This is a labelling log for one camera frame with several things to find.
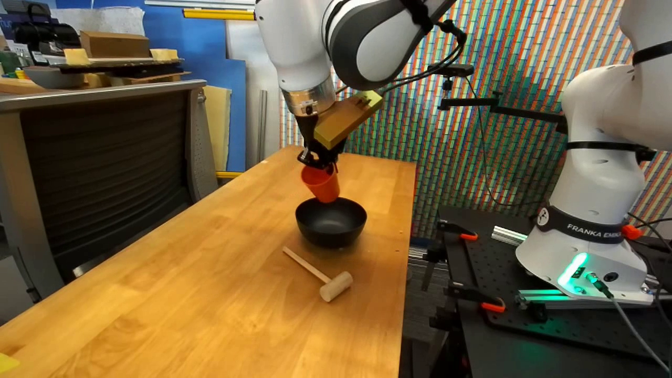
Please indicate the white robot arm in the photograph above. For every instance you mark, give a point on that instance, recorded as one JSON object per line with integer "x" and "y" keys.
{"x": 595, "y": 175}

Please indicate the gray mesh office chair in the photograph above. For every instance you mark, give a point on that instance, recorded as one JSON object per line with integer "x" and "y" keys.
{"x": 105, "y": 161}

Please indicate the orange plastic cup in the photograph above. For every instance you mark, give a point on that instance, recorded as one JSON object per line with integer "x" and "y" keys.
{"x": 325, "y": 186}

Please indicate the small wooden mallet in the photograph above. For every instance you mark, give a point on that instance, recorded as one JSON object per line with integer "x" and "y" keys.
{"x": 337, "y": 286}

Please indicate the brown wooden box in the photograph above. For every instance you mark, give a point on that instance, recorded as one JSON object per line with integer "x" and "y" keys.
{"x": 116, "y": 45}

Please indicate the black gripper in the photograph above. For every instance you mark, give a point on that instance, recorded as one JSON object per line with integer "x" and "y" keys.
{"x": 312, "y": 129}

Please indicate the blue board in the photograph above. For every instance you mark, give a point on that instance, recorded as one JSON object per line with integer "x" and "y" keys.
{"x": 189, "y": 56}

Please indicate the black bar clamp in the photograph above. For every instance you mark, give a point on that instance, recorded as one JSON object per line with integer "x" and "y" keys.
{"x": 433, "y": 254}

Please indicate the pale yellow foam board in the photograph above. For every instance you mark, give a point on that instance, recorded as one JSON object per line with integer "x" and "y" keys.
{"x": 160, "y": 56}

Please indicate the black breadboard robot table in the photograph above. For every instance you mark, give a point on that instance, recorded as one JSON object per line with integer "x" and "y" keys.
{"x": 560, "y": 342}

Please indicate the black bowl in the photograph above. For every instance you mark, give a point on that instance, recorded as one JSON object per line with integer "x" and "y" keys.
{"x": 329, "y": 223}

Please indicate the perforated partition panel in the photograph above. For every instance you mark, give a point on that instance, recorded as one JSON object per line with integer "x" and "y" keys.
{"x": 504, "y": 175}

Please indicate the aluminium rail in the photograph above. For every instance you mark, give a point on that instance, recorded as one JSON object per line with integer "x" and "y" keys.
{"x": 595, "y": 299}

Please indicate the black camera on stand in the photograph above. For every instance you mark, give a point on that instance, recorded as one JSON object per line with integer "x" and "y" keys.
{"x": 489, "y": 103}

